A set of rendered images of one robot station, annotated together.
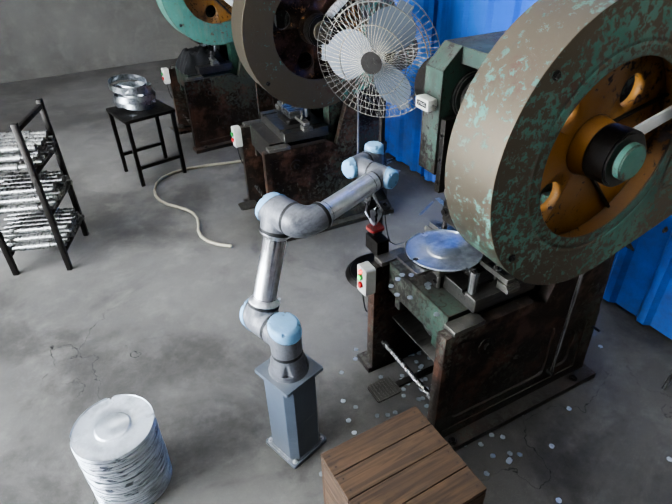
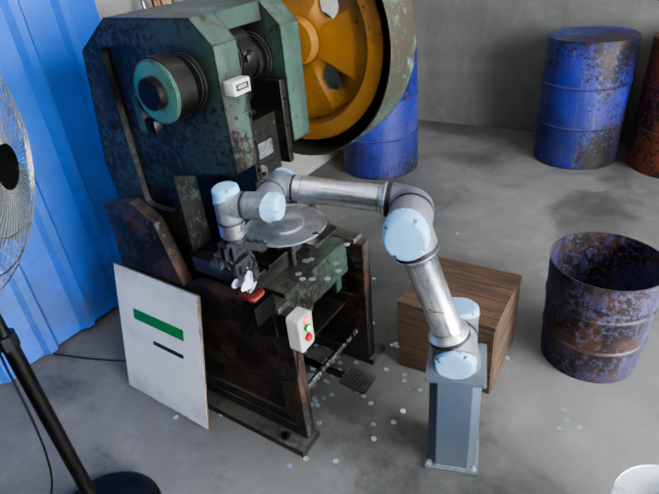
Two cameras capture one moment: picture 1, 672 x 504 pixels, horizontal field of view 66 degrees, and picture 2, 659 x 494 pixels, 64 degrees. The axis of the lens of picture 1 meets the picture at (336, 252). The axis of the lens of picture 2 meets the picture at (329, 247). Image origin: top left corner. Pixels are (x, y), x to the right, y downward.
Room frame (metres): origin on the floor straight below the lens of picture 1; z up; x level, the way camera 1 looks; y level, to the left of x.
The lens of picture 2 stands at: (2.25, 1.12, 1.68)
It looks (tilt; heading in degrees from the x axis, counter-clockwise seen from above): 31 degrees down; 243
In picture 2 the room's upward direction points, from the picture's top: 6 degrees counter-clockwise
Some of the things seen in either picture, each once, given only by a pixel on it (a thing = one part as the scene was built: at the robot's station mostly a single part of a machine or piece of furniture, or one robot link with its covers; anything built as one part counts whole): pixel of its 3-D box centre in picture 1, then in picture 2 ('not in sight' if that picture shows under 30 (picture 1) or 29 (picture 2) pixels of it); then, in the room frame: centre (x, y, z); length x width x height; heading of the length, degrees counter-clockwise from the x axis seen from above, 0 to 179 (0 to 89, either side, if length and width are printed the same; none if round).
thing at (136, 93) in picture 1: (143, 125); not in sight; (4.04, 1.52, 0.40); 0.45 x 0.40 x 0.79; 39
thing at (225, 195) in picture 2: (373, 156); (228, 204); (1.89, -0.16, 1.06); 0.09 x 0.08 x 0.11; 135
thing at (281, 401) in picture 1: (292, 407); (454, 408); (1.36, 0.19, 0.23); 0.19 x 0.19 x 0.45; 46
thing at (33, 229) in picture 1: (25, 189); not in sight; (2.83, 1.86, 0.47); 0.46 x 0.43 x 0.95; 97
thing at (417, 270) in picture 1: (432, 267); (299, 243); (1.61, -0.37, 0.72); 0.25 x 0.14 x 0.14; 117
